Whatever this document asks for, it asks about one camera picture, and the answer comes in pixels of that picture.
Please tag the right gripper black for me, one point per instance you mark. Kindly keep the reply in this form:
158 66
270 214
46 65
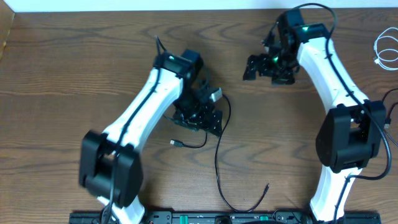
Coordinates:
263 60

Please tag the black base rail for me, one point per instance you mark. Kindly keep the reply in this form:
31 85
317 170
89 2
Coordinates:
278 216

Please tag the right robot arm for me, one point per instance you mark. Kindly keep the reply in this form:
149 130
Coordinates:
353 129

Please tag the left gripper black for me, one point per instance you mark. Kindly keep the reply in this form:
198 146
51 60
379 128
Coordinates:
199 117

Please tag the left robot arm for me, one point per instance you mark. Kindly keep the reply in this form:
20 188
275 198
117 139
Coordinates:
110 161

